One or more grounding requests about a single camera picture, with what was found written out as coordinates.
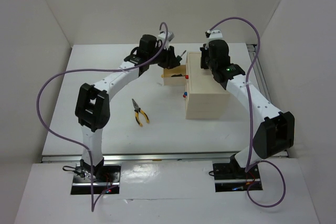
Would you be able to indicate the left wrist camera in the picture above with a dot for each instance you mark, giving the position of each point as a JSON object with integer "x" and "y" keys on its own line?
{"x": 168, "y": 36}

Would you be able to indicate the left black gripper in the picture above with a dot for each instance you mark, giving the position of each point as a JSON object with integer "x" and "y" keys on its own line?
{"x": 170, "y": 61}

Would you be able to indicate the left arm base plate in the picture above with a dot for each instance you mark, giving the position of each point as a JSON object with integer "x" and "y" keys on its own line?
{"x": 107, "y": 180}

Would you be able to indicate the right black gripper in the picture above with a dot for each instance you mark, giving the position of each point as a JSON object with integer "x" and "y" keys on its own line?
{"x": 204, "y": 51}

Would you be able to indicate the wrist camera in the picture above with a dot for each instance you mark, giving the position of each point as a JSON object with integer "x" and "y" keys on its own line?
{"x": 168, "y": 36}
{"x": 214, "y": 34}

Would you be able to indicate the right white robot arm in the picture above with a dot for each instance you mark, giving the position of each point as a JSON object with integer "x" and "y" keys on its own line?
{"x": 271, "y": 130}

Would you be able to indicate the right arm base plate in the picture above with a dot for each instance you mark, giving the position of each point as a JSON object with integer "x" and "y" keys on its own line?
{"x": 228, "y": 180}

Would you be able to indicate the beige small yellow-knob drawer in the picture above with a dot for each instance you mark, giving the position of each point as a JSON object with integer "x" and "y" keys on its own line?
{"x": 176, "y": 81}

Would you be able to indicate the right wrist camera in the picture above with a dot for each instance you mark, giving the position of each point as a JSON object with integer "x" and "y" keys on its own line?
{"x": 214, "y": 34}

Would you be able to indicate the yellow black pliers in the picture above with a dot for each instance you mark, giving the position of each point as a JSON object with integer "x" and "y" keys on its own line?
{"x": 139, "y": 111}

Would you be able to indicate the beige drawer cabinet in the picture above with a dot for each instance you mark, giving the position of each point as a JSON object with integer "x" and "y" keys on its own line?
{"x": 206, "y": 99}

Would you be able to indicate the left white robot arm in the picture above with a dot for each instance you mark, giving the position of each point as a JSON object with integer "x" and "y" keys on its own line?
{"x": 93, "y": 103}

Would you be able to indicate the aluminium front rail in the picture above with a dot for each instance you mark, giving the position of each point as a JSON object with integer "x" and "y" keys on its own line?
{"x": 141, "y": 157}

